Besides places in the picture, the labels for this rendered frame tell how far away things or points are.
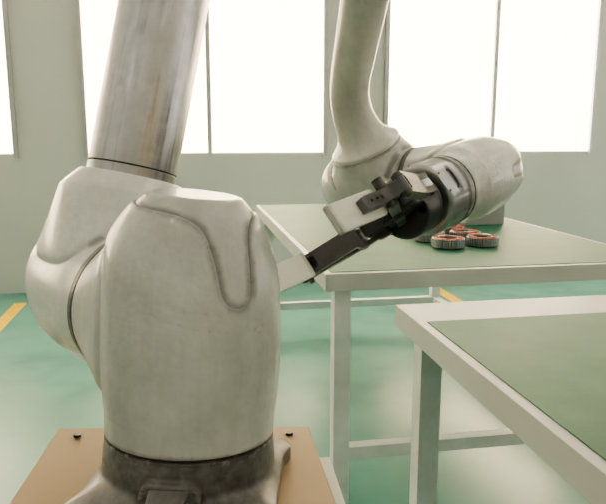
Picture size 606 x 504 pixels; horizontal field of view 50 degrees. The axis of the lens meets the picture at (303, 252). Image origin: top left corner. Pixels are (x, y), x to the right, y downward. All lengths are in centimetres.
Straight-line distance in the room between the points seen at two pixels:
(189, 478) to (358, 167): 51
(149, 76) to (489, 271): 143
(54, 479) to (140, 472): 13
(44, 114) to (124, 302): 447
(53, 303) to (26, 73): 436
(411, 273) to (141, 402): 142
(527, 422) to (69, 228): 67
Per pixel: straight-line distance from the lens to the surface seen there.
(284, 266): 72
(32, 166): 502
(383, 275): 188
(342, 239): 75
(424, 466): 160
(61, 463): 72
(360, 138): 92
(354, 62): 87
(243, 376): 55
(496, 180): 86
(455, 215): 80
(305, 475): 68
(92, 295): 61
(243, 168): 493
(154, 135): 74
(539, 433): 98
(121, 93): 75
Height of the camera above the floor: 113
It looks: 10 degrees down
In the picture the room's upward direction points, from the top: straight up
